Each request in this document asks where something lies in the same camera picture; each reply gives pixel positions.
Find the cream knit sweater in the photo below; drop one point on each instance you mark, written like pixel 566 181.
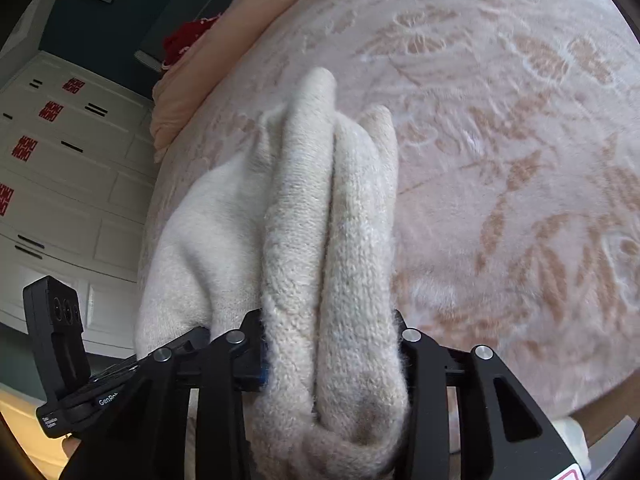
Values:
pixel 297 226

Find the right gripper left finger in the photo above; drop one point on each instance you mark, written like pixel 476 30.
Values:
pixel 142 434

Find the red pillow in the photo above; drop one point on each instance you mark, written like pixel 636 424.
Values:
pixel 185 36

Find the white wardrobe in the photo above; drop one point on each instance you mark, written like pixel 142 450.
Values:
pixel 77 177

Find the pink floral bed blanket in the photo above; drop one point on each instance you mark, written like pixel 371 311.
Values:
pixel 517 216

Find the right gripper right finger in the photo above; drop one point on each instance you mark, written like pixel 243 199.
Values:
pixel 503 432

